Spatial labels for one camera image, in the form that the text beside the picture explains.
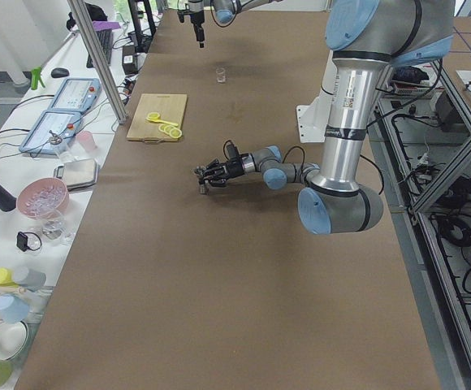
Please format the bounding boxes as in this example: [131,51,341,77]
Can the yellow cup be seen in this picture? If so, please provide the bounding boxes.
[0,267,14,286]

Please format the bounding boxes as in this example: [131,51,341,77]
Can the clear glass measuring cup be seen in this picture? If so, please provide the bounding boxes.
[215,67,227,84]

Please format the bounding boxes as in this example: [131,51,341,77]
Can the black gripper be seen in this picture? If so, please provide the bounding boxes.
[197,158,252,188]
[191,11,205,48]

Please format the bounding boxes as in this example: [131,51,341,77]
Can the steel double jigger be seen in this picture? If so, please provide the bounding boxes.
[194,166,209,195]

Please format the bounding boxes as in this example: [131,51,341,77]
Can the white bowl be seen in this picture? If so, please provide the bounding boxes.
[0,322,29,360]

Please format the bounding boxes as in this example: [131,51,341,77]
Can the pink bowl with ice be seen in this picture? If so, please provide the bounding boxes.
[16,177,69,219]

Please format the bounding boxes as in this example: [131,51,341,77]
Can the metal tray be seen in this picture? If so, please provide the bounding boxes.
[54,158,100,191]

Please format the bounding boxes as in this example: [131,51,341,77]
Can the near teach pendant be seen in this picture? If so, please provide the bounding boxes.
[19,110,82,155]

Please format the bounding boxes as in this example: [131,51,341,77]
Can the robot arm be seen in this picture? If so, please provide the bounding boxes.
[195,1,455,235]
[177,0,271,48]

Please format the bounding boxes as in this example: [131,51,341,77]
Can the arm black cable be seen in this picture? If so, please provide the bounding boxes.
[282,145,386,196]
[209,0,244,28]

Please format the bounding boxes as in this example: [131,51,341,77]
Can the aluminium frame post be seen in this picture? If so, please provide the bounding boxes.
[67,0,127,124]

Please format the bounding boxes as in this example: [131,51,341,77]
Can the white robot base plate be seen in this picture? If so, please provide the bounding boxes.
[296,105,328,144]

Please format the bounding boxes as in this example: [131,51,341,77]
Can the wine glass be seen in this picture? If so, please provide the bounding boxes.
[34,208,75,245]

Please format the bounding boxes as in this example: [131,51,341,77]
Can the teach pendant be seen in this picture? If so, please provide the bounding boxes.
[19,110,82,155]
[50,78,101,114]

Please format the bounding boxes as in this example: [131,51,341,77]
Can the middle lemon slice in row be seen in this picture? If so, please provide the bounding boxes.
[164,125,175,135]

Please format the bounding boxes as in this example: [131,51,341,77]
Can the blue cup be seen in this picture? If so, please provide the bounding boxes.
[0,294,30,323]

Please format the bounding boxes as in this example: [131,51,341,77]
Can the pink cup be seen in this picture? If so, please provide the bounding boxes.
[76,130,97,152]

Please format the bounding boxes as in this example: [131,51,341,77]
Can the wooden cutting board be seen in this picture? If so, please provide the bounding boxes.
[126,93,188,143]

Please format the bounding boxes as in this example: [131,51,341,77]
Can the grey cup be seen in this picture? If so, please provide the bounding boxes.
[11,266,46,291]

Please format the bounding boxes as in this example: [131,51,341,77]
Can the end lemon slice in row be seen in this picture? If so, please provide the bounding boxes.
[168,128,182,139]

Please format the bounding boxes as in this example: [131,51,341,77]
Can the far teach pendant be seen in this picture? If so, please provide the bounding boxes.
[50,78,101,114]

